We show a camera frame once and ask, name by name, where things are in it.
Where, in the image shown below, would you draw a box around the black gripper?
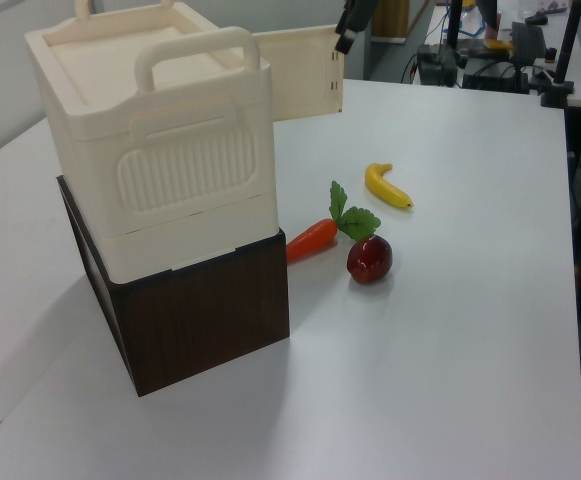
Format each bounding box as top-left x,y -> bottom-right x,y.
334,0 -> 379,54

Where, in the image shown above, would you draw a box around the cream cabinet door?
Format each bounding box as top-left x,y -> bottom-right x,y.
254,24 -> 345,122

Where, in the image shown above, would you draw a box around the light wooden cupboard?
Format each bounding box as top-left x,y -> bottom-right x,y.
371,0 -> 411,39

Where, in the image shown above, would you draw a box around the black electronics box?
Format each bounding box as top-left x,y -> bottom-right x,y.
462,62 -> 530,94

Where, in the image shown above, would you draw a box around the yellow toy banana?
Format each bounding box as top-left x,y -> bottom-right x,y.
364,162 -> 415,211

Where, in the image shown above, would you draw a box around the orange toy carrot green leaves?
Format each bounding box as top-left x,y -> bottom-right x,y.
286,180 -> 382,265

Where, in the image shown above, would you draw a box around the dark red toy apple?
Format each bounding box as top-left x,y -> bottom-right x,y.
346,234 -> 394,285

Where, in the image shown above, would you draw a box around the dark wooden box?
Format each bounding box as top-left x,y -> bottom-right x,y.
56,174 -> 291,398

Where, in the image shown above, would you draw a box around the black device with cables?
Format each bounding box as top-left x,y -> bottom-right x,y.
417,43 -> 459,87

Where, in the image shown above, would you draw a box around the cream plastic cabinet with handles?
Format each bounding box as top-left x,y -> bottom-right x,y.
23,0 -> 276,284

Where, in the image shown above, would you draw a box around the black camera pole with clamp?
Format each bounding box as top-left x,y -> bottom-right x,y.
541,0 -> 581,109

